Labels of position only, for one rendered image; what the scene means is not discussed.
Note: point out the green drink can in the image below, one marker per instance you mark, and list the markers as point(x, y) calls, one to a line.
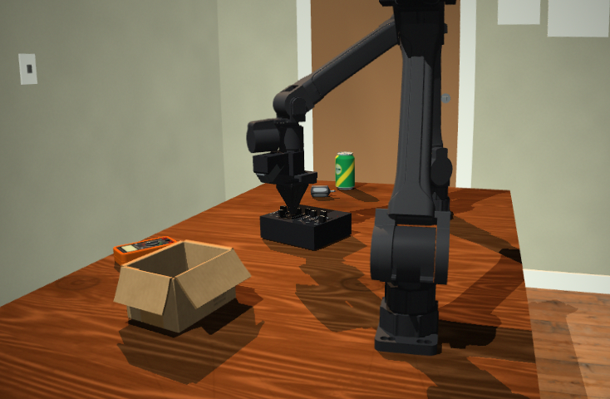
point(345, 171)

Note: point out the orange digital multimeter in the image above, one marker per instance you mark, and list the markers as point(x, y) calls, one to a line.
point(125, 253)

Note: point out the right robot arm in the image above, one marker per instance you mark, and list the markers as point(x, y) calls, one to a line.
point(271, 134)

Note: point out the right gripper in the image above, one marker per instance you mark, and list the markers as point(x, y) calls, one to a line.
point(292, 188)

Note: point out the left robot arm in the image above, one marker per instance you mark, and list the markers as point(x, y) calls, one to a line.
point(409, 318)

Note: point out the dark grey fader panel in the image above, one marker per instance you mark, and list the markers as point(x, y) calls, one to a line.
point(310, 228)

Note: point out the open brown cardboard box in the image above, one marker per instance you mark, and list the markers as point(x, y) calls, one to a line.
point(151, 291)

